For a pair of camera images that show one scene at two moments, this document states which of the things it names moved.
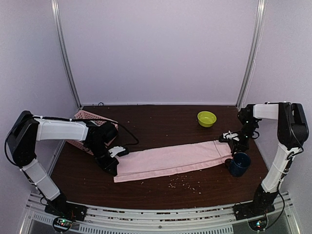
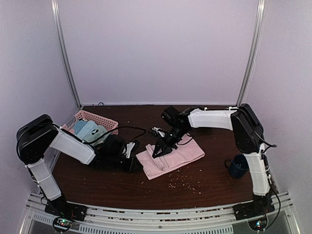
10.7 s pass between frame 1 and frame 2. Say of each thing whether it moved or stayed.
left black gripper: moved
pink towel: moved
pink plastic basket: stayed
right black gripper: moved
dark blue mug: stayed
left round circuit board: stayed
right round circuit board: stayed
